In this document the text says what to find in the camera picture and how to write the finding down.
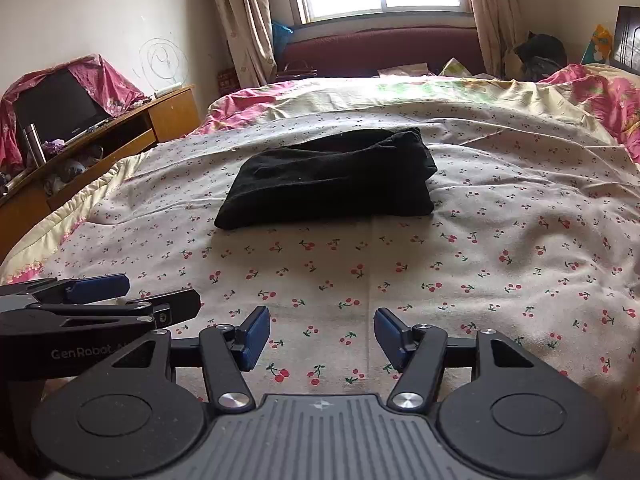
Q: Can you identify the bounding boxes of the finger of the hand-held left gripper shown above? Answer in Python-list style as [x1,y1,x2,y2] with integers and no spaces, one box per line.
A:
[0,274,131,311]
[0,287,202,334]

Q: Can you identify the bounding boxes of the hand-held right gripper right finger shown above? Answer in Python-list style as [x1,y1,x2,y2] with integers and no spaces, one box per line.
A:
[375,308,546,413]

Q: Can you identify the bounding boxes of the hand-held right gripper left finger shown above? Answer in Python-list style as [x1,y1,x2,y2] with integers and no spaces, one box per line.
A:
[107,306,271,413]

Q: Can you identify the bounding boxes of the black pants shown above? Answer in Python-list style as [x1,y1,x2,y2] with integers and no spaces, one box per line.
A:
[215,127,438,231]

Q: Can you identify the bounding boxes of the cherry print quilt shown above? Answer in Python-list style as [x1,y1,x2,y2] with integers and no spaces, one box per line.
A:
[0,77,640,401]

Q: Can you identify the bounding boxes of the silver thermos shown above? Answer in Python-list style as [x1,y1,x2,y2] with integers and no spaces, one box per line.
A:
[22,123,47,169]

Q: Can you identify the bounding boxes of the wooden cabinet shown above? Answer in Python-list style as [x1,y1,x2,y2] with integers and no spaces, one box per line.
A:
[0,85,201,261]

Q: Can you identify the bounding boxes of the black television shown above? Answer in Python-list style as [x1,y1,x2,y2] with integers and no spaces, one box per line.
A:
[14,69,114,144]

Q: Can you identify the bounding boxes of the pink floral cloth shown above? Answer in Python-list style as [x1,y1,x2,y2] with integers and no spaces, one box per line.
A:
[0,54,151,171]

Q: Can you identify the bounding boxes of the brown handbag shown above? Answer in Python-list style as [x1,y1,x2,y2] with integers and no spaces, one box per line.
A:
[276,60,319,81]

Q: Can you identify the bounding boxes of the papers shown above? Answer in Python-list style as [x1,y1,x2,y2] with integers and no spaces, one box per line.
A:
[377,62,431,79]

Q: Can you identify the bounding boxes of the green white bag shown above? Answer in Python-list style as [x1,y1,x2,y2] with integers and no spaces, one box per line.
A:
[440,57,474,79]

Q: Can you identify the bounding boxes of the blue plastic bag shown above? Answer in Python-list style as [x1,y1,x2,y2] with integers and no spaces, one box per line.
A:
[271,21,296,56]

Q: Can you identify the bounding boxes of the maroon sofa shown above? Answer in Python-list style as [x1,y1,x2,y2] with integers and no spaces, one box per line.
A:
[275,27,489,81]

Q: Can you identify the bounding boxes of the beige curtain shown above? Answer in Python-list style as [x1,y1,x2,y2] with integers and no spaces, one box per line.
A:
[202,0,279,94]
[462,0,524,79]

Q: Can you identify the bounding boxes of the pink floral quilt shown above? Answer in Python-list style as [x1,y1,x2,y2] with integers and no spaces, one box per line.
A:
[540,64,640,163]

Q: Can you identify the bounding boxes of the colourful packet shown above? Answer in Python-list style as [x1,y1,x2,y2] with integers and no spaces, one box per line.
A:
[581,24,614,66]

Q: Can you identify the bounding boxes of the dark wooden headboard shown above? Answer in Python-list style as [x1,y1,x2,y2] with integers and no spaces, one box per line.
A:
[614,6,640,72]

